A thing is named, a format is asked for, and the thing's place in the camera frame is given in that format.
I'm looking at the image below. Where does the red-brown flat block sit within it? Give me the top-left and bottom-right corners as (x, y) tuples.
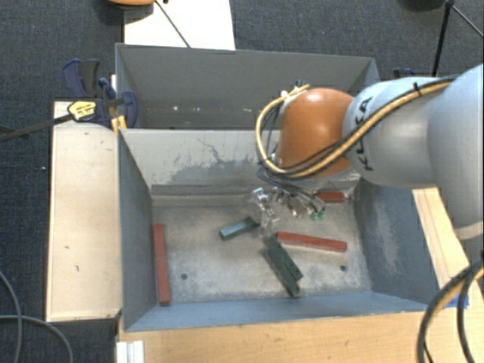
(275, 231), (349, 256)
(316, 191), (346, 205)
(152, 222), (172, 307)

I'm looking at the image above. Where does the dark green flat block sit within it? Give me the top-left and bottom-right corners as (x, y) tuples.
(262, 248), (302, 299)
(265, 235), (305, 283)
(219, 217), (256, 242)

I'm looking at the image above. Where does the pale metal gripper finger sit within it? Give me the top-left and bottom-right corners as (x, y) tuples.
(250, 188), (268, 223)
(259, 208), (282, 240)

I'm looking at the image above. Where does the pale wood flat board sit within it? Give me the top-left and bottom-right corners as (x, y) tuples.
(45, 100), (124, 323)

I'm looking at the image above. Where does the grey metal bin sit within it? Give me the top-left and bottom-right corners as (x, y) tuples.
(114, 42), (442, 334)

